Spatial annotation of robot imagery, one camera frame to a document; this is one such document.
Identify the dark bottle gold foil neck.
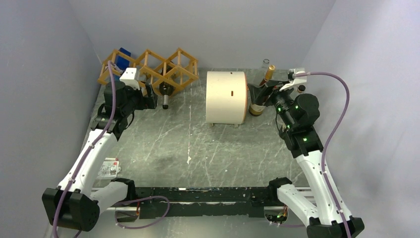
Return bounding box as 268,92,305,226
249,65,275,117

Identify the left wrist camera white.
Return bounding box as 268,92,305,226
119,67,141,90

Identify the dark green bottle silver cap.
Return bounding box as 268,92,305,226
159,82,174,110

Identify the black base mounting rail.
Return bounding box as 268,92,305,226
113,186,289,220

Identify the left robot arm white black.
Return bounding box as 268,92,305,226
42,81,158,232

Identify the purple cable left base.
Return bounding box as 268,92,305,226
114,196,171,230

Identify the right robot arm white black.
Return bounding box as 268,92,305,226
248,81,365,238

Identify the clear glass bottle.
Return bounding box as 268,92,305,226
261,59,270,72

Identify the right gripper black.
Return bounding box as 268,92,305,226
247,79,296,129

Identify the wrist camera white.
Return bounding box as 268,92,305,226
119,67,141,90
279,67,307,91

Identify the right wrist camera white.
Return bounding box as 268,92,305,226
279,67,307,91

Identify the white paper card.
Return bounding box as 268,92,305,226
96,158,121,180

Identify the wooden hexagonal wine rack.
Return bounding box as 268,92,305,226
97,48,199,94

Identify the blue glass bottle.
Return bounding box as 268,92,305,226
115,47,131,71

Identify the cream cylindrical drum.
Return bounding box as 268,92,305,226
206,71,248,125

